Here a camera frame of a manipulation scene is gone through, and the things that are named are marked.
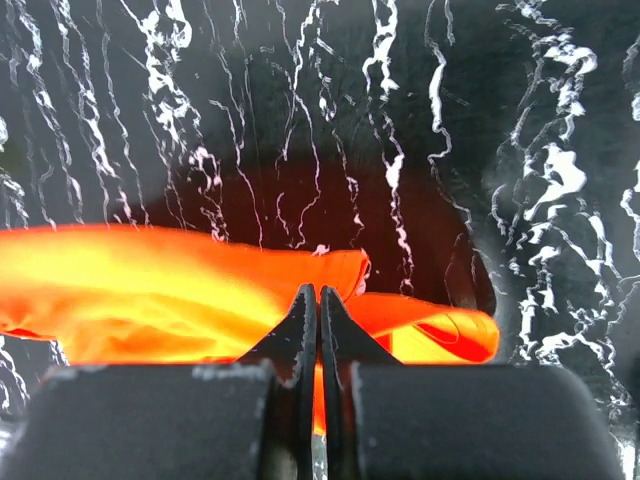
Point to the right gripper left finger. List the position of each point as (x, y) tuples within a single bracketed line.
[(250, 419)]

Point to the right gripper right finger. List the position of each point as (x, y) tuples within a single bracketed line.
[(387, 420)]

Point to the orange t shirt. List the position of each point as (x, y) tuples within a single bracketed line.
[(125, 295)]

